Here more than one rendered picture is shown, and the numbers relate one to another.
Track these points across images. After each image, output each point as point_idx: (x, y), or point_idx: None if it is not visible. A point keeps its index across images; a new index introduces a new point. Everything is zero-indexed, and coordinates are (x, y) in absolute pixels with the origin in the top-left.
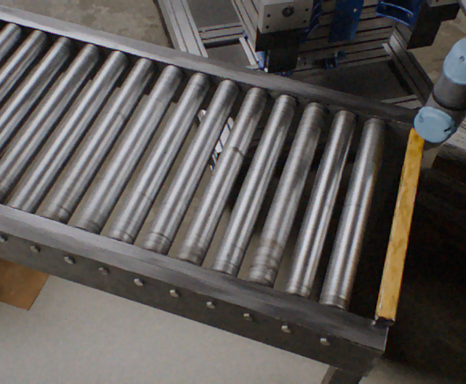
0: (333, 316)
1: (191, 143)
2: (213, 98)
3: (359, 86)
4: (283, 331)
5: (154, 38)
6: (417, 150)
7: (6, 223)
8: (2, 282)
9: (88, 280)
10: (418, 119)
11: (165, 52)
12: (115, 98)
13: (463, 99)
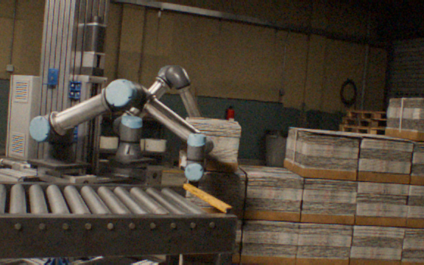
0: (209, 214)
1: (89, 198)
2: (84, 191)
3: (112, 264)
4: (191, 230)
5: None
6: (192, 186)
7: (20, 216)
8: None
9: (73, 247)
10: (187, 170)
11: (43, 182)
12: (33, 192)
13: (202, 154)
